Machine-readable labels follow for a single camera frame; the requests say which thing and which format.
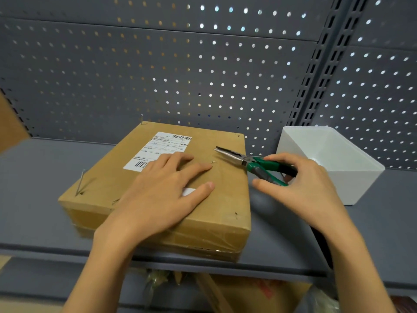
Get person's left hand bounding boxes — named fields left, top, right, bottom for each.
left=93, top=151, right=215, bottom=255

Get person's right hand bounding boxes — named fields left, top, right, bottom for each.
left=251, top=152, right=354, bottom=237

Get white plastic bin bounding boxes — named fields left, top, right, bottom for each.
left=276, top=126, right=386, bottom=206

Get green handled needle-nose pliers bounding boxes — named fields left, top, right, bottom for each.
left=214, top=146, right=299, bottom=187

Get brown cardboard box white labels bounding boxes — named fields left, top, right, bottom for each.
left=58, top=121, right=252, bottom=263

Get cardboard box red lettering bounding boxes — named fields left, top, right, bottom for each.
left=195, top=273, right=313, bottom=313

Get grey metal shelf board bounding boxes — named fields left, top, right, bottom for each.
left=0, top=257, right=202, bottom=310
left=0, top=137, right=328, bottom=279
left=312, top=167, right=417, bottom=290

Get crumpled clear plastic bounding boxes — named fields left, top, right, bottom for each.
left=295, top=286, right=339, bottom=313

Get grey perforated back panel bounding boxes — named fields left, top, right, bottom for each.
left=309, top=0, right=417, bottom=170
left=0, top=0, right=336, bottom=150

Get brown wooden panel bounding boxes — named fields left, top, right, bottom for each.
left=0, top=93, right=32, bottom=155

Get grey slotted upright post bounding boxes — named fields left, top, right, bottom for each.
left=0, top=87, right=33, bottom=137
left=286, top=0, right=371, bottom=127

